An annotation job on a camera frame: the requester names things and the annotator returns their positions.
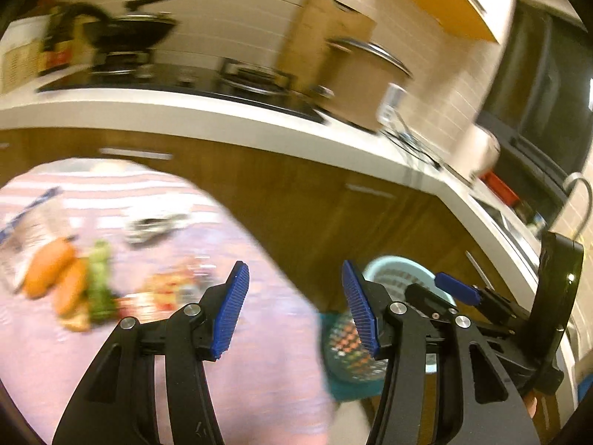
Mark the black power cable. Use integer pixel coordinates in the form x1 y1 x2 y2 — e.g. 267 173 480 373
379 115 446 173

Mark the light blue perforated basket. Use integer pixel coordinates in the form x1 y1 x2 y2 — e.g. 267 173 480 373
321 255 460 383

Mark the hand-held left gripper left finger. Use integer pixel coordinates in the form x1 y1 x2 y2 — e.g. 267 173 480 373
51 261 251 445

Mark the white electric kettle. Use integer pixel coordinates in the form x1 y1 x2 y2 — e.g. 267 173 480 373
456 122 502 182

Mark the black gas stove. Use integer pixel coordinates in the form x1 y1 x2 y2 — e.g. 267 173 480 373
36 57 331 124

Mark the steel sink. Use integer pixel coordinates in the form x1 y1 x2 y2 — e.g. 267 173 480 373
476 195 544 252

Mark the colourful snack packet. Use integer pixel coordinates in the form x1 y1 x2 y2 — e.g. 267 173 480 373
138 261 219 312

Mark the white cardboard box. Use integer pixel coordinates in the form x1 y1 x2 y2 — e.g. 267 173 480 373
0 16 50 96

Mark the steel cabinet handle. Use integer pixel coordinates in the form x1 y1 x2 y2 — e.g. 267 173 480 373
99 147 173 161
345 182 398 198
465 250 495 294

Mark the red plastic container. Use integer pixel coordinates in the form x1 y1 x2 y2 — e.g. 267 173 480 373
479 171 520 208

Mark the black wok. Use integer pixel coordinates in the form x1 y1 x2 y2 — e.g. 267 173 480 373
64 0 185 55

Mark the white blue-edged paper packet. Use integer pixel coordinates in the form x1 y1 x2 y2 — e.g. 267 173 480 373
0 187 71 294

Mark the wooden cabinet door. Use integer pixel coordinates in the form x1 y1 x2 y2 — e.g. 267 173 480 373
0 127 339 288
324 162 448 316
435 185 533 316

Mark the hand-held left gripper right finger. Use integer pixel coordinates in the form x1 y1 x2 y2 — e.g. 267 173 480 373
341 260 541 445

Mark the wooden cutting board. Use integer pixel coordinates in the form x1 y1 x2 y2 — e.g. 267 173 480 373
277 0 377 94

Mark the brown rice cooker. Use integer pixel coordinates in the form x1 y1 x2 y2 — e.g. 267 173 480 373
305 37 414 134

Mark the black burner grate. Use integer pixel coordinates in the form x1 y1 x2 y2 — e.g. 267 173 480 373
90 48 155 76
217 57 298 96

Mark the steel faucet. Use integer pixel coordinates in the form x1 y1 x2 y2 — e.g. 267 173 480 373
562 172 593 243

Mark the dark sauce bottle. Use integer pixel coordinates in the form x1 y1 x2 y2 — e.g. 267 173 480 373
39 6 77 78

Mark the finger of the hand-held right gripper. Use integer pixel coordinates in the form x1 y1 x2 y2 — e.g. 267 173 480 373
405 283 459 323
434 272 493 309

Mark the pink floral cloth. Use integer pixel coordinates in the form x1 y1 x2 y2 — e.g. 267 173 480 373
0 158 335 437

